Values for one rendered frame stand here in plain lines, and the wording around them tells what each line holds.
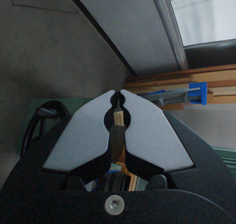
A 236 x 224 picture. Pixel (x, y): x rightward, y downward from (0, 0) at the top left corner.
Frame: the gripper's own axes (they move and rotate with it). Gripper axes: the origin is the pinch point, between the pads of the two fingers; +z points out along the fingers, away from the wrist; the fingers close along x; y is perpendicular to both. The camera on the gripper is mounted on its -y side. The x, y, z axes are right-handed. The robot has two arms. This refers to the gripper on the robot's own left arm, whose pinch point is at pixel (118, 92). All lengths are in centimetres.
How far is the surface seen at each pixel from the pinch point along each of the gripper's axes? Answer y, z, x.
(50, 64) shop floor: 22, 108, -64
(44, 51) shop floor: 10, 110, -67
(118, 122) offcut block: 25.8, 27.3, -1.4
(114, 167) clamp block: 32.5, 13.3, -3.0
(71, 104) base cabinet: 28, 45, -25
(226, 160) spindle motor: 27.4, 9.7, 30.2
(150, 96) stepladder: 58, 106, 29
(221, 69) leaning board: 38, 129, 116
